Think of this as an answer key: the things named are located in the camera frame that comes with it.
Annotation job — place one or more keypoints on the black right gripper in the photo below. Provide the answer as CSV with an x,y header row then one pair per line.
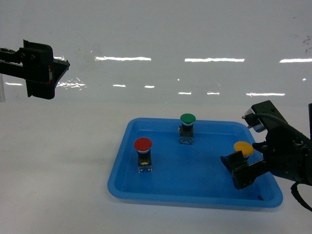
x,y
287,155

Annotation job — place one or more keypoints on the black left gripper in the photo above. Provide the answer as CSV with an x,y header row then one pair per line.
x,y
42,71

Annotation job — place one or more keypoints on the yellow mushroom push button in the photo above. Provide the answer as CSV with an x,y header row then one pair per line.
x,y
243,149

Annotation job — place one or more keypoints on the red mushroom push button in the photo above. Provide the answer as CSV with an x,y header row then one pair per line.
x,y
143,146

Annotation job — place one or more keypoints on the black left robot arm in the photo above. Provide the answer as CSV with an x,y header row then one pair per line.
x,y
10,63

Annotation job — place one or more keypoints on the green mushroom push button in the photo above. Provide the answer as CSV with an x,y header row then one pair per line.
x,y
186,129

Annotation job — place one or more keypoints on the blue plastic tray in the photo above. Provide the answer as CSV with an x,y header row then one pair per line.
x,y
190,174

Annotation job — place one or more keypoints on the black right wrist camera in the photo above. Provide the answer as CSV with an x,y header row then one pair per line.
x,y
263,116

